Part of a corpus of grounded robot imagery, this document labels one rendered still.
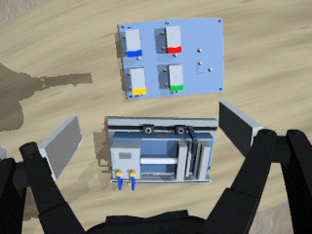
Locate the grey block with green end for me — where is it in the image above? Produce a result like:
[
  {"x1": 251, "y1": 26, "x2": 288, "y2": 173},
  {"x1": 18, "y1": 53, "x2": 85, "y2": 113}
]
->
[{"x1": 168, "y1": 64, "x2": 183, "y2": 92}]

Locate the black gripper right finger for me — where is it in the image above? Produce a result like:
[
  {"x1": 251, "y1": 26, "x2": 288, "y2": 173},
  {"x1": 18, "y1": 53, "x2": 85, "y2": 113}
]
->
[{"x1": 196, "y1": 100, "x2": 312, "y2": 234}]

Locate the light grey block with red end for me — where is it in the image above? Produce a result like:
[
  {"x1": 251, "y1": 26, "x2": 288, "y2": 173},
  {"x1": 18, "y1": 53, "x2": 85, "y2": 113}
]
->
[{"x1": 165, "y1": 26, "x2": 181, "y2": 54}]

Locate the grey block with yellow end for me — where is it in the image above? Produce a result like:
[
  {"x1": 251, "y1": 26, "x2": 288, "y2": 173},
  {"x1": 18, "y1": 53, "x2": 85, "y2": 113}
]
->
[{"x1": 130, "y1": 67, "x2": 146, "y2": 95}]

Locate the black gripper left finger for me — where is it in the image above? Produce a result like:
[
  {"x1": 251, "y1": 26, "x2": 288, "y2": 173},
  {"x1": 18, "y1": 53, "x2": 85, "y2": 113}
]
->
[{"x1": 0, "y1": 116, "x2": 87, "y2": 234}]

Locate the grey block with blue end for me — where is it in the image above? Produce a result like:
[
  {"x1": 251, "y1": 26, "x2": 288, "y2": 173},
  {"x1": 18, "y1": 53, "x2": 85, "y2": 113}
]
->
[{"x1": 125, "y1": 29, "x2": 142, "y2": 58}]

